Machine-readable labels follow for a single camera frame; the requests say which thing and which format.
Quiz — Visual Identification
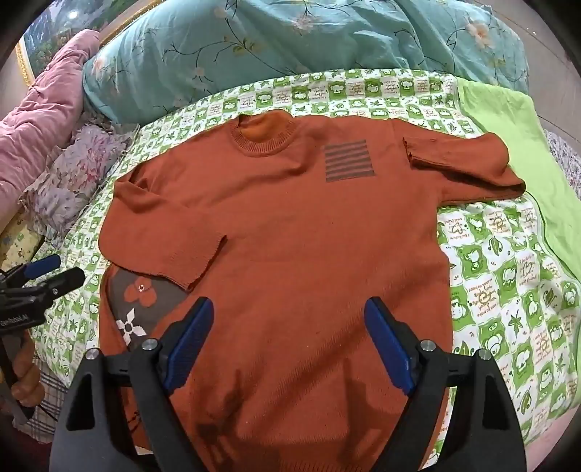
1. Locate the brown floral cloth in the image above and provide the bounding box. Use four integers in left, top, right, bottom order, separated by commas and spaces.
103, 268, 191, 450

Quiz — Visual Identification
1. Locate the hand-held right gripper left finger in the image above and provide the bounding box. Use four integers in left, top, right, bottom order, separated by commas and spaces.
50, 297, 215, 472

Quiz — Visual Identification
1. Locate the purple floral pillow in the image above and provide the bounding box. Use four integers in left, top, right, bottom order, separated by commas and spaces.
20, 122, 137, 237

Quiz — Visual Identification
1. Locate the person's left hand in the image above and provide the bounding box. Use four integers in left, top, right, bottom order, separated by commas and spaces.
7, 338, 42, 408

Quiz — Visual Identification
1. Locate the plaid cloth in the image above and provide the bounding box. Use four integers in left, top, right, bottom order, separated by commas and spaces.
9, 358, 73, 445

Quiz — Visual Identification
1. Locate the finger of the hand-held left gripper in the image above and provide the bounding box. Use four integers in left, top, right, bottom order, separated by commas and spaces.
27, 267, 86, 306
0, 254, 62, 291

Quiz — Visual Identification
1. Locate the gold framed picture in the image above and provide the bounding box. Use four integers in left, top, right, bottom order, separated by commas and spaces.
16, 0, 168, 87

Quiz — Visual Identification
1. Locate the teal floral quilt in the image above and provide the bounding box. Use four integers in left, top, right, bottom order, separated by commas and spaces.
82, 0, 531, 125

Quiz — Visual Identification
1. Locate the grey floral cloth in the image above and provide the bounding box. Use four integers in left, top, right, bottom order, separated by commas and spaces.
545, 127, 581, 205

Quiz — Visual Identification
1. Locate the pink quilt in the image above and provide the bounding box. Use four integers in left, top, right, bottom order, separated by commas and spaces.
0, 28, 103, 214

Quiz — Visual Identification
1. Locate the plain green cloth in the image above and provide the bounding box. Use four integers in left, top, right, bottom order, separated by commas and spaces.
456, 77, 581, 273

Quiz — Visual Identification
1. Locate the yellow floral cloth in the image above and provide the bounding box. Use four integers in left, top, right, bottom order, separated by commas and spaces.
0, 213, 46, 273

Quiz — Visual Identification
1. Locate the orange knit sweater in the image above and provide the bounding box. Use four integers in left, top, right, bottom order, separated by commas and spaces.
97, 111, 527, 472

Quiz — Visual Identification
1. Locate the green patterned bedsheet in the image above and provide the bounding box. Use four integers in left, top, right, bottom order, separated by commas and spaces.
36, 68, 581, 455

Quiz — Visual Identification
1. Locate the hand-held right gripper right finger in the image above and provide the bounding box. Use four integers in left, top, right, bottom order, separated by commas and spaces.
363, 297, 529, 472

